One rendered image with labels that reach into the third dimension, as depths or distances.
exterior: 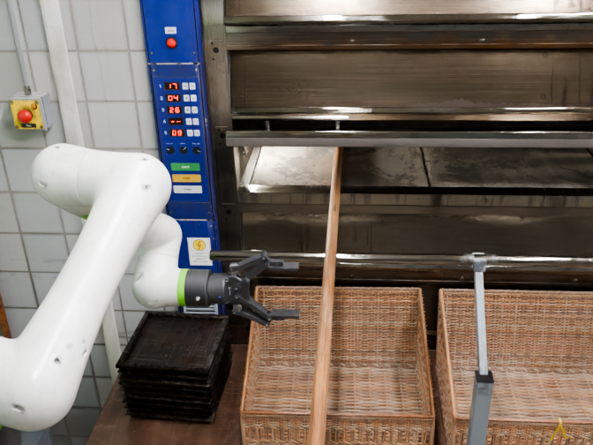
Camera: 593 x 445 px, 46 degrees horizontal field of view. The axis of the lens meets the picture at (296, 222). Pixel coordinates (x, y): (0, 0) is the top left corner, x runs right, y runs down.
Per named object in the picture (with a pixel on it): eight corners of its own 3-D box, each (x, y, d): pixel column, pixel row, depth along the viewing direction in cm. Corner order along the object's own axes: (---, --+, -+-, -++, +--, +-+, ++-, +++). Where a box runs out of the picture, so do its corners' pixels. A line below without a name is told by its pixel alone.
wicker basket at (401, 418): (258, 349, 245) (253, 282, 232) (418, 351, 241) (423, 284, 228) (239, 454, 202) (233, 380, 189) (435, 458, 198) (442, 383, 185)
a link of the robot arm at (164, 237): (69, 222, 146) (116, 221, 143) (77, 172, 149) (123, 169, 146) (147, 264, 179) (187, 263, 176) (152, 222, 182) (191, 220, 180)
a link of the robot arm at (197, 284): (185, 315, 167) (181, 283, 163) (195, 290, 178) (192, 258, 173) (209, 316, 167) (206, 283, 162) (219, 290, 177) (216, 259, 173)
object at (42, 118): (24, 123, 214) (17, 91, 209) (56, 123, 213) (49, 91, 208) (13, 131, 207) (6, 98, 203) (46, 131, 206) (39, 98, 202)
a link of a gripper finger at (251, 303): (236, 294, 167) (233, 297, 168) (272, 320, 170) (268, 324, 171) (239, 285, 171) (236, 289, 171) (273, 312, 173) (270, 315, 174)
